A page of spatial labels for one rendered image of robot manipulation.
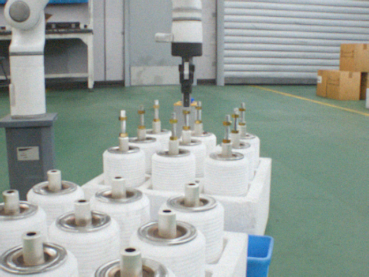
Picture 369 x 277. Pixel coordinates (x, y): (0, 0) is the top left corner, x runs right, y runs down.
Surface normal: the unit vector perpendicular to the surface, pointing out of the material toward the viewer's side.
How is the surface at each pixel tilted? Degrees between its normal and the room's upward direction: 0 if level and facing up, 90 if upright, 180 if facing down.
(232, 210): 90
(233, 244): 0
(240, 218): 90
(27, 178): 90
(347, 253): 0
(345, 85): 90
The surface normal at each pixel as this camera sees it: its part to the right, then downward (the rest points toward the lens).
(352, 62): -0.98, 0.04
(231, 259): 0.00, -0.98
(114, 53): 0.18, 0.19
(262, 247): -0.26, 0.15
